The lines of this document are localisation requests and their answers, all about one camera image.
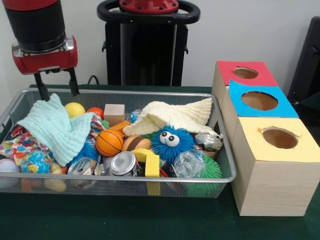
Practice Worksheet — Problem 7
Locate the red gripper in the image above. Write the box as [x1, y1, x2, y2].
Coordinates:
[12, 36, 80, 102]

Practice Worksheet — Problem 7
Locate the mint green waffle cloth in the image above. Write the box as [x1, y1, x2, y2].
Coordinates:
[16, 93, 96, 167]

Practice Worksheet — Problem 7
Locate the cream yellow waffle cloth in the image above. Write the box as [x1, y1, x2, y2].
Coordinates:
[122, 98, 223, 138]

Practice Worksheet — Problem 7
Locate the wooden box with three holes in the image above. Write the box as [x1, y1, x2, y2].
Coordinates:
[211, 61, 320, 217]

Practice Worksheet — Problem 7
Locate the yellow ball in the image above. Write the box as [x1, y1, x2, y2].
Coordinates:
[64, 102, 86, 119]

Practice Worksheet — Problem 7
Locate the orange red ball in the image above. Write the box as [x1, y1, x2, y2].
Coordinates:
[86, 106, 104, 120]

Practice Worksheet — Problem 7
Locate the wooden cube block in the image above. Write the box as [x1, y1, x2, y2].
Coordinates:
[104, 104, 126, 127]

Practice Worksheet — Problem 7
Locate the small orange basketball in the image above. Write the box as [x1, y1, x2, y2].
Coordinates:
[95, 129, 124, 157]

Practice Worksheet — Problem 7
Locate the silver metal can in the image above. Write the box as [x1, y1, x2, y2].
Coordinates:
[109, 151, 139, 177]

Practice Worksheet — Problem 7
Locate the yellow plastic block toy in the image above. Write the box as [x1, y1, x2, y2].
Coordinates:
[131, 148, 161, 178]

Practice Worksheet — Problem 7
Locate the blue fuzzy ball with eyes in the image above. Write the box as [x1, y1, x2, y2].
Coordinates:
[151, 125, 195, 165]

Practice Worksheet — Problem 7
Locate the dark green table cloth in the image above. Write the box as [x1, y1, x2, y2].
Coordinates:
[0, 84, 320, 240]

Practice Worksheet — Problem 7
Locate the green spiky ball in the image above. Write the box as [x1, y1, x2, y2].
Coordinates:
[187, 155, 223, 197]

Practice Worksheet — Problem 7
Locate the black chair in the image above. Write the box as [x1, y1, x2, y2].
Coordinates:
[287, 16, 320, 132]

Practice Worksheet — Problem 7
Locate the black cable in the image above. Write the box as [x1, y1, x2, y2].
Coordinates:
[87, 75, 101, 86]

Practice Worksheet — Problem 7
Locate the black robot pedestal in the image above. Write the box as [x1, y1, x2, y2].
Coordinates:
[97, 0, 201, 86]

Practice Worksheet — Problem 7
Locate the shallow wire mesh bin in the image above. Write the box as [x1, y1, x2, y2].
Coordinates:
[0, 88, 237, 198]

